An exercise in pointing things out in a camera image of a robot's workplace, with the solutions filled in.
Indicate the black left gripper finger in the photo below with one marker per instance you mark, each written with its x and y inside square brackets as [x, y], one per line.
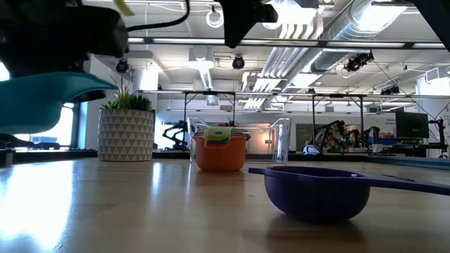
[89, 96]

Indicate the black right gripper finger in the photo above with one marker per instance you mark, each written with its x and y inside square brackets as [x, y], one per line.
[239, 24]

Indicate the teal measuring cup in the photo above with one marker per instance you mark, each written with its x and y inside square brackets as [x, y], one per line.
[35, 102]

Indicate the green measuring cup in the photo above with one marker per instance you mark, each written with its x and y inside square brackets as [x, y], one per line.
[218, 133]

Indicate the yellow measuring cup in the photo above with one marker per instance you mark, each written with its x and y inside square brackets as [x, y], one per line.
[207, 140]

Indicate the blue measuring cup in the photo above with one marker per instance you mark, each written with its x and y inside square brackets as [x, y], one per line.
[216, 143]

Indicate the orange-red measuring cup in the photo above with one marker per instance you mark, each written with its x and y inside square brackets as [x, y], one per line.
[219, 158]

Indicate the purple measuring cup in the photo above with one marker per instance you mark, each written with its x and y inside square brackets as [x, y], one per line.
[316, 193]

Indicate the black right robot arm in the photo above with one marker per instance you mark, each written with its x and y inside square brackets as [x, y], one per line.
[436, 17]

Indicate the black background robot arm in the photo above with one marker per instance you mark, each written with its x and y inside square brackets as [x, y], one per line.
[334, 130]
[175, 131]

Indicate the clear plastic basket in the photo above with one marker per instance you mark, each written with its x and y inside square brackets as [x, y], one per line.
[281, 140]

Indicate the black ceiling spotlight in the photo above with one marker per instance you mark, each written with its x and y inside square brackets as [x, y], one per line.
[122, 66]
[358, 61]
[238, 62]

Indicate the green succulent plant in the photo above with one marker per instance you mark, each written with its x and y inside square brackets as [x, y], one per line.
[128, 102]

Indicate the white triangle-patterned plant pot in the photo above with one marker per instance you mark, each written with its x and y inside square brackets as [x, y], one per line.
[124, 135]

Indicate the yellow-green tape tag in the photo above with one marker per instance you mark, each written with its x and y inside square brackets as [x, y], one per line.
[123, 7]

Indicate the long ceiling light bar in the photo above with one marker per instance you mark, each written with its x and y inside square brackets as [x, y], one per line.
[365, 44]

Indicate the white and black ball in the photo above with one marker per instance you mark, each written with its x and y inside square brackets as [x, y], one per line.
[311, 150]

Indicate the black monitor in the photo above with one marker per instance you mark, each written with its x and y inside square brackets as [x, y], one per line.
[411, 124]

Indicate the silver ventilation duct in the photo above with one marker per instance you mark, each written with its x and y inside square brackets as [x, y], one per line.
[351, 28]

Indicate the black background rig frame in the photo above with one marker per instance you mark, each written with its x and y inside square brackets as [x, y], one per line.
[313, 109]

